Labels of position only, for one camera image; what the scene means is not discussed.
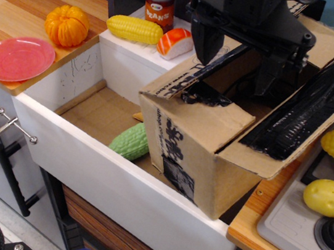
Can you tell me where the yellow toy potato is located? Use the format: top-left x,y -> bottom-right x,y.
303,179 -> 334,217

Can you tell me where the pink plastic plate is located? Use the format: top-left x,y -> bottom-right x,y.
0,37 -> 55,83

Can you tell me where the toy stove top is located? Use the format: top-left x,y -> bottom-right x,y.
253,98 -> 334,250

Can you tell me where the white toy sink basin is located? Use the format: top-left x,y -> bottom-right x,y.
0,0 -> 268,250

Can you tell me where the black oven door handle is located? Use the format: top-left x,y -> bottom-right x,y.
0,142 -> 40,217

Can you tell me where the metal towel rail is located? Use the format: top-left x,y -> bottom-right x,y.
0,107 -> 42,174

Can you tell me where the yellow toy corn on ledge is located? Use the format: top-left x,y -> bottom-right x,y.
106,15 -> 164,45

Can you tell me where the toy beans can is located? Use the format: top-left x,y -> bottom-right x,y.
144,0 -> 175,33

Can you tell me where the toy salmon sushi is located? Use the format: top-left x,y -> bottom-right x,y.
156,28 -> 193,60

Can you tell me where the cardboard box with black tape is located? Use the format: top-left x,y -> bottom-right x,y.
139,18 -> 334,219

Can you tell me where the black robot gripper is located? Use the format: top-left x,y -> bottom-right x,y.
188,0 -> 318,96

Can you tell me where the green toy bitter gourd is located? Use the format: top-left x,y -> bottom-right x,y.
108,123 -> 149,161

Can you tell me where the orange toy pumpkin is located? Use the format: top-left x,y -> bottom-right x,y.
44,5 -> 90,47

